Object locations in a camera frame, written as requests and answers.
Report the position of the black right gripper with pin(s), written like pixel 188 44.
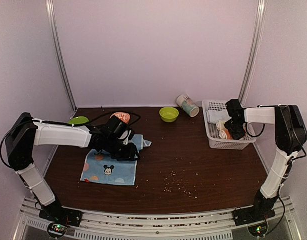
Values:
pixel 237 136

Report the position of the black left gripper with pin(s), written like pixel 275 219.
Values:
pixel 129 155

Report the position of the orange bunny towel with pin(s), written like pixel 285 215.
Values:
pixel 224 134

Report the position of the white perforated plastic basket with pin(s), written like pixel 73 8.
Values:
pixel 215 142

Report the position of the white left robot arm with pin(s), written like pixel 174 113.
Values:
pixel 19 146

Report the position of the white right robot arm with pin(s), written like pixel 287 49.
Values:
pixel 290 137

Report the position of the rolled green yellow towel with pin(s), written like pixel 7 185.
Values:
pixel 220 125

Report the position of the red patterned ceramic bowl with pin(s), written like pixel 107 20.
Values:
pixel 123 116

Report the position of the light blue folded towel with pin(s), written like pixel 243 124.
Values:
pixel 213 116

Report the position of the blue mickey dotted towel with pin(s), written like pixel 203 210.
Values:
pixel 100 168

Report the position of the green plastic plate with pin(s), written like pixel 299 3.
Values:
pixel 78 120

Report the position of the tall illustrated ceramic cup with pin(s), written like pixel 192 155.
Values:
pixel 187 105

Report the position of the green plastic bowl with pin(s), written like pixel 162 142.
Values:
pixel 168 114

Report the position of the right circuit board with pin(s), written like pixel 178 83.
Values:
pixel 258 230

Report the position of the circuit board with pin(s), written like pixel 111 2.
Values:
pixel 258 230
pixel 56 230

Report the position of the left circuit board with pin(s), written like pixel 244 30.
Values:
pixel 56 230

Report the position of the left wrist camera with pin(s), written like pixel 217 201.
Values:
pixel 127 136

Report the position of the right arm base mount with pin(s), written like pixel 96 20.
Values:
pixel 262 209

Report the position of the front aluminium rail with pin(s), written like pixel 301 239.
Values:
pixel 210 225

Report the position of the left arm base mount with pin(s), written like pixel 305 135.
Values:
pixel 61 215

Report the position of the right aluminium frame post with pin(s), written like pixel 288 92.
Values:
pixel 254 49

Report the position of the aluminium frame post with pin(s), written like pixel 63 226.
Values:
pixel 59 55
pixel 254 49

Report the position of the left aluminium frame post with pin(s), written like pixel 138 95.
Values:
pixel 59 55

